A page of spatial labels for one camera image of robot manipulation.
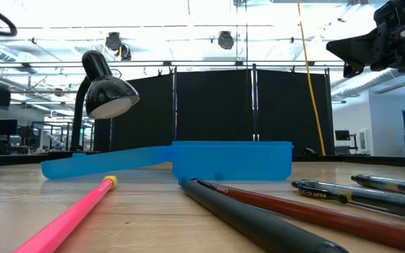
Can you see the black and yellow pen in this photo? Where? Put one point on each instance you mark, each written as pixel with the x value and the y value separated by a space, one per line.
pixel 392 184

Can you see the blue translucent plastic pencil box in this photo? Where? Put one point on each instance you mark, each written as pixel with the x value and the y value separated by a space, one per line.
pixel 230 161

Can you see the clear Pilot G-2 pen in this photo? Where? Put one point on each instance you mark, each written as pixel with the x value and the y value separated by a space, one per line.
pixel 364 198

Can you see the black computer monitor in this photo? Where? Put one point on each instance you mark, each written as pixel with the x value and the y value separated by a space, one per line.
pixel 5 127
pixel 342 135

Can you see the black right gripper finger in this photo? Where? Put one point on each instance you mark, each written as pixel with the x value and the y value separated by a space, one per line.
pixel 359 47
pixel 353 70

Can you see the black pen with blue tip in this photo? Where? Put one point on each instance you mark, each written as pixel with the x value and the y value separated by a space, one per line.
pixel 244 218

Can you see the black ceiling spotlight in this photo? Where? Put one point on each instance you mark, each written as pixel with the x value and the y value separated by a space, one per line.
pixel 225 39
pixel 125 52
pixel 112 41

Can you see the pink pencil with yellow eraser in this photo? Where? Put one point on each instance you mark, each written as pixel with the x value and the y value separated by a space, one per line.
pixel 65 221

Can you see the grey overhead rail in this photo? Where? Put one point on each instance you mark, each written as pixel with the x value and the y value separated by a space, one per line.
pixel 188 63

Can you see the black folding partition screen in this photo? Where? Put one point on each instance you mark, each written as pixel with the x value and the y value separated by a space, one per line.
pixel 213 105

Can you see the dark red pencil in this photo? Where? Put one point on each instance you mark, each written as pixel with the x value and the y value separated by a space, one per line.
pixel 329 218

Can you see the black desk lamp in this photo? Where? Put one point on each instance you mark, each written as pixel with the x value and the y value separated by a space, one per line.
pixel 109 93

